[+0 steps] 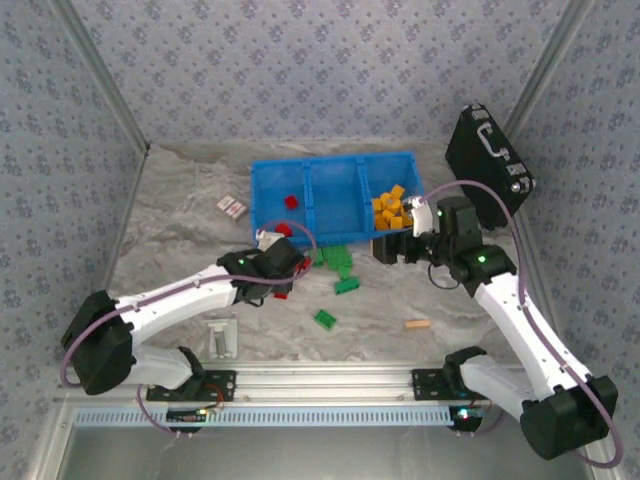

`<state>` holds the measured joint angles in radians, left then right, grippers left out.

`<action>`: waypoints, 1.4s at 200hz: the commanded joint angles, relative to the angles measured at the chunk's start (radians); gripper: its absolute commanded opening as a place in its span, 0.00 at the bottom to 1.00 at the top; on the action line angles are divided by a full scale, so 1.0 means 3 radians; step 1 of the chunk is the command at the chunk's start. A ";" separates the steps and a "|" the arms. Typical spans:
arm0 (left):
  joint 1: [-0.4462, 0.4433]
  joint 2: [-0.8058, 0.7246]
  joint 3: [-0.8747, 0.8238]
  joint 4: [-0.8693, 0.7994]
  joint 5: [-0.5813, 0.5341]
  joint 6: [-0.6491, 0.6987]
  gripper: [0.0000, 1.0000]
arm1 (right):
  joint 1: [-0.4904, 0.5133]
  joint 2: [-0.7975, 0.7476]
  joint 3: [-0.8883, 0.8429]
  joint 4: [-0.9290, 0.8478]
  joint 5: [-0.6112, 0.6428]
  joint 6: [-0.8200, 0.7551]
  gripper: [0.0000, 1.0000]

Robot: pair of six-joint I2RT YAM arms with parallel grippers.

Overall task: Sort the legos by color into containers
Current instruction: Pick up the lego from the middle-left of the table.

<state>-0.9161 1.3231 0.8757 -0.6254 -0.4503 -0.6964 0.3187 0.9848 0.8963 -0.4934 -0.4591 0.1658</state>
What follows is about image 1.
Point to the aluminium front rail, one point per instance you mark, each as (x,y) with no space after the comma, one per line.
(325,385)

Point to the silver metal bracket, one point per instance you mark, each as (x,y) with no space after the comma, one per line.
(222,337)

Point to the aluminium frame post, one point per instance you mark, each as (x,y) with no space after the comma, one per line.
(106,72)
(545,65)

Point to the right controller circuit board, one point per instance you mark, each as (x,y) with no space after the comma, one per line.
(465,414)

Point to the tall green lego brick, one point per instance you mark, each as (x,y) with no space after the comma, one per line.
(318,258)

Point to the green lego plate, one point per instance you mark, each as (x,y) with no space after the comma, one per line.
(325,319)
(338,255)

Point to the red lego brick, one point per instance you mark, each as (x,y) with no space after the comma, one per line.
(291,202)
(281,295)
(283,230)
(303,265)

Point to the yellow lego brick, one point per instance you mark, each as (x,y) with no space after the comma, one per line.
(387,216)
(376,205)
(380,223)
(397,223)
(385,200)
(406,215)
(397,191)

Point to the controller circuit board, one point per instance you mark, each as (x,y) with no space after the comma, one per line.
(187,414)
(465,414)

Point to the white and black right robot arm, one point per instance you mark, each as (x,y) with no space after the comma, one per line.
(520,330)

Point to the blue three-compartment plastic bin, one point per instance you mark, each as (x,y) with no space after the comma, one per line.
(332,197)

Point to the small white tag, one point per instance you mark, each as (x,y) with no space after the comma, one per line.
(231,207)

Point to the small wooden block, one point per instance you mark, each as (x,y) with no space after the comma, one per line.
(417,324)

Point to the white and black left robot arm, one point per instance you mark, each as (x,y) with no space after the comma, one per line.
(170,300)

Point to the left controller circuit board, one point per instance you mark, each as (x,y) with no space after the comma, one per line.
(187,414)

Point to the black hard carrying case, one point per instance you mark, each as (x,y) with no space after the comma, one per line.
(487,172)

